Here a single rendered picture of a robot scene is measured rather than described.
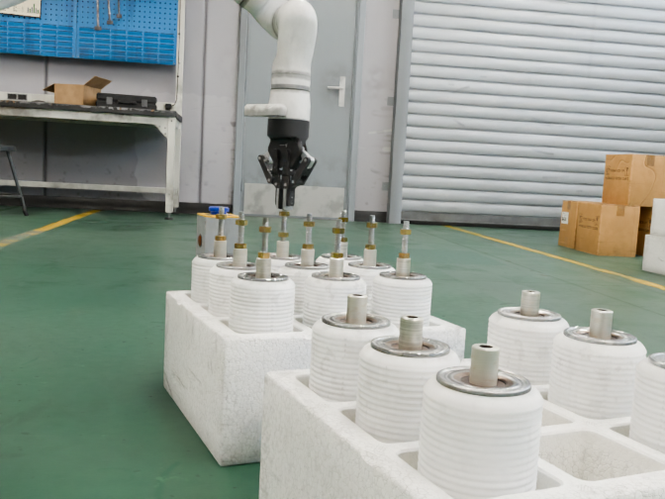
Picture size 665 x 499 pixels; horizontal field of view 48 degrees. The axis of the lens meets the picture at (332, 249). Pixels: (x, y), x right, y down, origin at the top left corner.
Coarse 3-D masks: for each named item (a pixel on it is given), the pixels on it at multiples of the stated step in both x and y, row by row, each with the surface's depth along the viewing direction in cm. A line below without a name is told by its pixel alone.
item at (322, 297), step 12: (312, 288) 112; (324, 288) 111; (336, 288) 110; (348, 288) 111; (360, 288) 112; (312, 300) 112; (324, 300) 111; (336, 300) 110; (312, 312) 112; (324, 312) 111; (312, 324) 112
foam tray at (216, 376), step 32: (192, 320) 117; (224, 320) 114; (192, 352) 117; (224, 352) 101; (256, 352) 103; (288, 352) 105; (192, 384) 117; (224, 384) 102; (256, 384) 103; (192, 416) 117; (224, 416) 102; (256, 416) 104; (224, 448) 102; (256, 448) 104
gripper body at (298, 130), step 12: (276, 120) 131; (288, 120) 130; (300, 120) 131; (276, 132) 131; (288, 132) 130; (300, 132) 131; (276, 144) 134; (288, 144) 132; (300, 144) 131; (300, 156) 133
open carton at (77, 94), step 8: (96, 80) 539; (104, 80) 549; (48, 88) 539; (56, 88) 534; (64, 88) 534; (72, 88) 533; (80, 88) 532; (88, 88) 540; (96, 88) 553; (56, 96) 535; (64, 96) 534; (72, 96) 534; (80, 96) 533; (88, 96) 541; (80, 104) 534; (88, 104) 542
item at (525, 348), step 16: (496, 320) 90; (512, 320) 88; (560, 320) 90; (496, 336) 90; (512, 336) 88; (528, 336) 87; (544, 336) 87; (512, 352) 88; (528, 352) 87; (544, 352) 87; (512, 368) 88; (528, 368) 87; (544, 368) 87; (544, 384) 88
